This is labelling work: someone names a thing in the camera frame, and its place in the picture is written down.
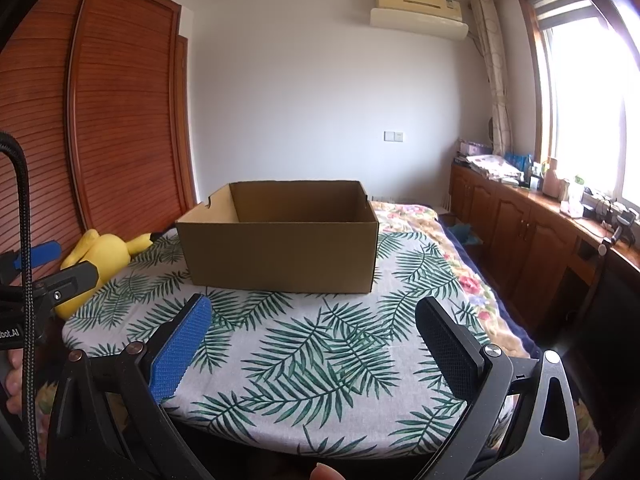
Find folded patterned cloth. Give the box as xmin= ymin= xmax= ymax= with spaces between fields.
xmin=465 ymin=154 xmax=523 ymax=181

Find floral blanket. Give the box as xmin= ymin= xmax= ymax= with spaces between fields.
xmin=367 ymin=201 xmax=606 ymax=461

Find person's right hand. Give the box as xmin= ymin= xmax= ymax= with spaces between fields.
xmin=308 ymin=462 xmax=346 ymax=480

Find pink bottle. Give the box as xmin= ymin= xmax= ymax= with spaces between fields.
xmin=542 ymin=157 xmax=566 ymax=198

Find leaf print cloth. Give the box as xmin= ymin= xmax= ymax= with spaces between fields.
xmin=61 ymin=230 xmax=516 ymax=458

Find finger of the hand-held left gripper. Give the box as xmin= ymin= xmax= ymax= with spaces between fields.
xmin=0 ymin=241 xmax=62 ymax=282
xmin=35 ymin=262 xmax=100 ymax=312

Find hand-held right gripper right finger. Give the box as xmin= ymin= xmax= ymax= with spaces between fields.
xmin=415 ymin=297 xmax=582 ymax=480

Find black devices on cabinet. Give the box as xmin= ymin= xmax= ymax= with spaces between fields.
xmin=582 ymin=187 xmax=640 ymax=246

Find person's left hand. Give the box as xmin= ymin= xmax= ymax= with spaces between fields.
xmin=5 ymin=347 xmax=36 ymax=413

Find wooden slatted wardrobe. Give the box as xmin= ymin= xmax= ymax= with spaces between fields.
xmin=0 ymin=0 xmax=198 ymax=291

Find black chair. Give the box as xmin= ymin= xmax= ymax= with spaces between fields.
xmin=565 ymin=240 xmax=640 ymax=361

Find yellow plush toy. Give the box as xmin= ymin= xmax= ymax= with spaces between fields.
xmin=55 ymin=229 xmax=153 ymax=320

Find black braided cable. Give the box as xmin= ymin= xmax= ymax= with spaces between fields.
xmin=0 ymin=131 xmax=48 ymax=480

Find wall air conditioner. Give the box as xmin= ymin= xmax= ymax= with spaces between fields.
xmin=369 ymin=0 xmax=469 ymax=38

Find long wooden cabinet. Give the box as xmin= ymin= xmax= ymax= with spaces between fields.
xmin=449 ymin=160 xmax=640 ymax=331

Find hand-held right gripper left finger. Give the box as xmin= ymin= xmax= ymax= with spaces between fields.
xmin=47 ymin=292 xmax=216 ymax=480

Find brown cardboard box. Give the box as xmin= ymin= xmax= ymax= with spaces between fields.
xmin=175 ymin=180 xmax=380 ymax=295

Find teal cloth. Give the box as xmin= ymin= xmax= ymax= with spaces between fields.
xmin=450 ymin=224 xmax=483 ymax=246

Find wooden framed window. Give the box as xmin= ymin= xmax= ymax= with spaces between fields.
xmin=517 ymin=0 xmax=640 ymax=211

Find beige patterned curtain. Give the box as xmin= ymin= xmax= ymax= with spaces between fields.
xmin=470 ymin=0 xmax=516 ymax=156

